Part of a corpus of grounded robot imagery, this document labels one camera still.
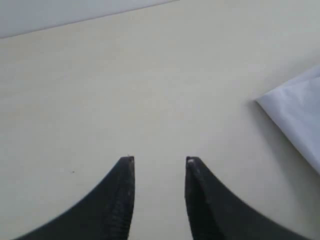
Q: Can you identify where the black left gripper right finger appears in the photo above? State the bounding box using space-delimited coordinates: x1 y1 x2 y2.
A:
184 156 304 240

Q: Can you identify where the white t-shirt red lettering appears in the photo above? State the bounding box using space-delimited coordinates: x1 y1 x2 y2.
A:
256 65 320 173

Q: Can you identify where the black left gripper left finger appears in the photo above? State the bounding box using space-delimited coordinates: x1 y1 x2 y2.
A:
20 156 135 240

